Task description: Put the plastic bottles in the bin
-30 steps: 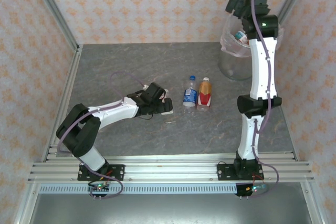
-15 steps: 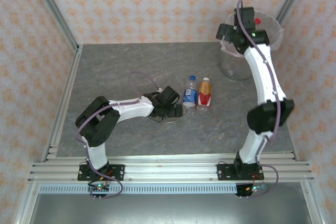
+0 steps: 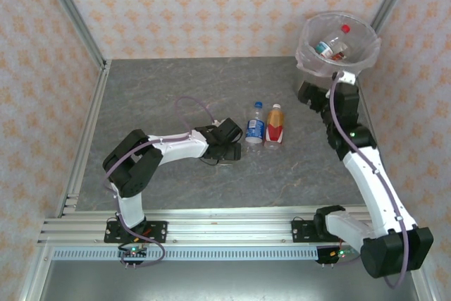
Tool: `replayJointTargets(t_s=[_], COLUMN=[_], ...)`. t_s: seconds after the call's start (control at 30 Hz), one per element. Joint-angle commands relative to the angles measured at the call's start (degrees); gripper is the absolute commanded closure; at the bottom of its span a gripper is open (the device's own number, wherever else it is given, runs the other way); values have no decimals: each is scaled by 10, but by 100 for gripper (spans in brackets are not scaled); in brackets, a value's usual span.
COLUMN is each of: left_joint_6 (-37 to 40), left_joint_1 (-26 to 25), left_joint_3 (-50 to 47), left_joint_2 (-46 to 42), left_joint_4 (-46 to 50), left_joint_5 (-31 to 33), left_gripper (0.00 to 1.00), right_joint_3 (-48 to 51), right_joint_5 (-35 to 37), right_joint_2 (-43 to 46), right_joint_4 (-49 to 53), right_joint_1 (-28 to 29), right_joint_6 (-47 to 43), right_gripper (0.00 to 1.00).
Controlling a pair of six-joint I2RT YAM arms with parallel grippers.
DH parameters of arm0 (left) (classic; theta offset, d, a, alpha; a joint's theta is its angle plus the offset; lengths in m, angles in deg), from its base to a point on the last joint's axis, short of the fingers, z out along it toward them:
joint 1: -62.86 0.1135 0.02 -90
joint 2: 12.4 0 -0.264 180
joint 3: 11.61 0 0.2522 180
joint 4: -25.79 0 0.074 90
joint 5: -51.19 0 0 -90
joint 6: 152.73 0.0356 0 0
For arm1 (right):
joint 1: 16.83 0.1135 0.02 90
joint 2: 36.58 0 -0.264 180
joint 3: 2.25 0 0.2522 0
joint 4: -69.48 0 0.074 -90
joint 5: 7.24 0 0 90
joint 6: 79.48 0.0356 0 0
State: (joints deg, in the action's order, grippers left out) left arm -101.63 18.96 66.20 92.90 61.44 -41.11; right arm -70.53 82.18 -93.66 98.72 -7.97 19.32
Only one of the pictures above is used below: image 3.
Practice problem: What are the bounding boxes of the amber bottle red white label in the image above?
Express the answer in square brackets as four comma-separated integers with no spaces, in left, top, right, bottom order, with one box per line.
[263,103,285,150]

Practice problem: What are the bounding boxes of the left controller circuit board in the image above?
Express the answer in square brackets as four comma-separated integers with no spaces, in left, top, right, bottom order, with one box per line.
[118,246,148,259]

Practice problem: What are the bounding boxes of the grey slotted cable duct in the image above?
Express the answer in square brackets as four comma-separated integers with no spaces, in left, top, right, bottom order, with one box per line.
[52,247,320,262]

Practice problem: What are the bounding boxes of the red black power wires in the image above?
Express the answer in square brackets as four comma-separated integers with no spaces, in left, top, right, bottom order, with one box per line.
[133,225,156,247]

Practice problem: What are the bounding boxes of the aluminium table side rail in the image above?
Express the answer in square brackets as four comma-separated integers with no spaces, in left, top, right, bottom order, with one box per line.
[357,82,404,217]
[56,59,113,218]

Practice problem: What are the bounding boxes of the blue label plastic bottle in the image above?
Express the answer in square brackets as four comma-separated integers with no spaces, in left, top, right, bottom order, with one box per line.
[245,101,266,145]

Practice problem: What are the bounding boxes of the controller circuit board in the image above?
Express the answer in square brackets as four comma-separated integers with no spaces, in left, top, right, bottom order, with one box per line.
[118,246,148,259]
[316,246,362,265]

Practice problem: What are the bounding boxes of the right controller circuit board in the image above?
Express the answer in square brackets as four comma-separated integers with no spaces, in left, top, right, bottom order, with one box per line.
[316,246,362,265]

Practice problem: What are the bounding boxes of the clear plastic bin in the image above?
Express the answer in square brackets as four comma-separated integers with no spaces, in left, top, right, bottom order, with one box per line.
[294,10,383,96]

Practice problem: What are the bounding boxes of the aluminium slotted mounting rail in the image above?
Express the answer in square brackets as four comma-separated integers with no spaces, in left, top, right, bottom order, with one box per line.
[37,205,424,245]

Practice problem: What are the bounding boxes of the aluminium lower frame rail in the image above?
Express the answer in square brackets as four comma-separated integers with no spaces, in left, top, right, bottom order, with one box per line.
[414,269,436,301]
[19,244,54,301]

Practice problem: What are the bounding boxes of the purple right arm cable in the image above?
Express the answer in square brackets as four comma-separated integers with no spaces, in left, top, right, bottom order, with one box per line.
[322,71,412,288]

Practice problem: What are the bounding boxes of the clear plastic bin liner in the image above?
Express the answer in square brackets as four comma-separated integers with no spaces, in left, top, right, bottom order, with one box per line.
[295,10,383,78]

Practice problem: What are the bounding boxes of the grey metal panel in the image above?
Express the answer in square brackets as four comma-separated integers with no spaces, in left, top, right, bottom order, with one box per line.
[37,260,420,301]

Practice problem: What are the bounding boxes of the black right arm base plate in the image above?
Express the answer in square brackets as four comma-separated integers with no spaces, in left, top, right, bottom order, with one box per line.
[291,219,328,245]

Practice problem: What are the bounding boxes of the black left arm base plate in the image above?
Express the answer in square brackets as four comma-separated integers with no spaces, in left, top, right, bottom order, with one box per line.
[104,221,168,245]

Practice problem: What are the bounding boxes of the red cap teal label bottle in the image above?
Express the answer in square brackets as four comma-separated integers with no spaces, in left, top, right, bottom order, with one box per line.
[314,24,351,58]

